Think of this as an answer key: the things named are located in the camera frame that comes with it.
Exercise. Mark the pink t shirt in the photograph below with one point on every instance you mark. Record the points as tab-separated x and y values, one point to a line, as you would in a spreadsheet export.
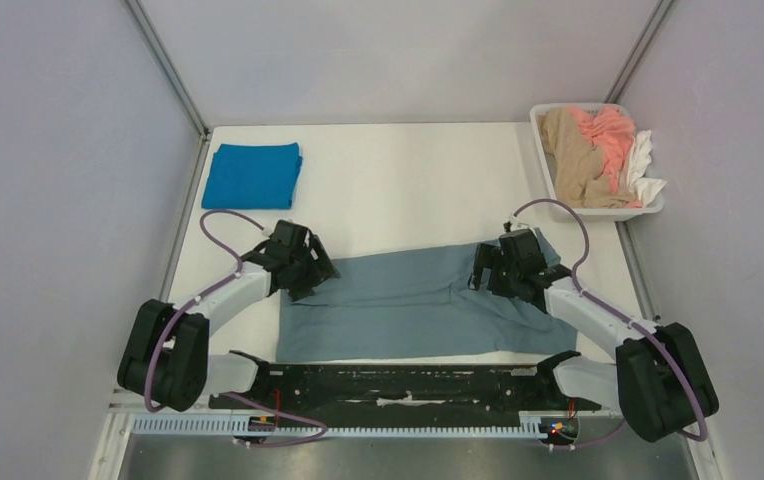
611	134

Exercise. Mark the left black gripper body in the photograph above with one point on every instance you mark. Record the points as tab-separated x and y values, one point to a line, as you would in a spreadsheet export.
304	276

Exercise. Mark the grey-blue t shirt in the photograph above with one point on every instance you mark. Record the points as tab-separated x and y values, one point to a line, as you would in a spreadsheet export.
411	304

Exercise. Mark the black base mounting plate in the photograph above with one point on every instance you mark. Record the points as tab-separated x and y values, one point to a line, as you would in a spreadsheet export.
410	396

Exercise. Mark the aluminium frame post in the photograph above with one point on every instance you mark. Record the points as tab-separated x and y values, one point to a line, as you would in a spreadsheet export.
156	46
645	40

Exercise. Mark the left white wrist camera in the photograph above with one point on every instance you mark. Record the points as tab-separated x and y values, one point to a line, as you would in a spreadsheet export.
268	232

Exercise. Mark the folded bright blue t shirt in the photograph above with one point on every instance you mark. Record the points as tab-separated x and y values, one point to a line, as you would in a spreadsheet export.
247	177

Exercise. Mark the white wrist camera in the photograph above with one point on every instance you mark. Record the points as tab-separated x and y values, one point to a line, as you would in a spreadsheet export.
514	224
268	232

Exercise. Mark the white slotted cable duct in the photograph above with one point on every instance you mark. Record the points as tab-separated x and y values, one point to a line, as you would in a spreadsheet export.
241	425

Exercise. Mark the white plastic laundry basket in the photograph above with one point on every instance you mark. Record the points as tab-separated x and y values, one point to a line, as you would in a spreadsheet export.
548	170

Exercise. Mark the left aluminium frame post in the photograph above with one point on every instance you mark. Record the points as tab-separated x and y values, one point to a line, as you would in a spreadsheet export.
156	46

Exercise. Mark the beige t shirt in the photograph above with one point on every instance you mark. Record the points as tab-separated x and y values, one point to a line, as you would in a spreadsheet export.
573	155

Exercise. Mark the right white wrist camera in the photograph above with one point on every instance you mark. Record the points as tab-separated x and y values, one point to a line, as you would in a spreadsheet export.
514	224

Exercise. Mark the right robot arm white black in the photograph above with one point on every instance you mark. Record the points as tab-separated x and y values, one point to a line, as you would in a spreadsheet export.
656	378

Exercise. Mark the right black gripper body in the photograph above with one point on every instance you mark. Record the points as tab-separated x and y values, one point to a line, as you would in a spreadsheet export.
492	270

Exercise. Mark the right aluminium frame post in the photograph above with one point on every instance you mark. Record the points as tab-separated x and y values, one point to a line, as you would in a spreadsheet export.
645	40

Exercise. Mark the white t shirt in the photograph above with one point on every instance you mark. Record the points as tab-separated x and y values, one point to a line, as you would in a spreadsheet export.
643	189

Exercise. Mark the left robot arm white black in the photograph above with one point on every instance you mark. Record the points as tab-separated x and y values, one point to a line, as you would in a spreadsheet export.
167	359

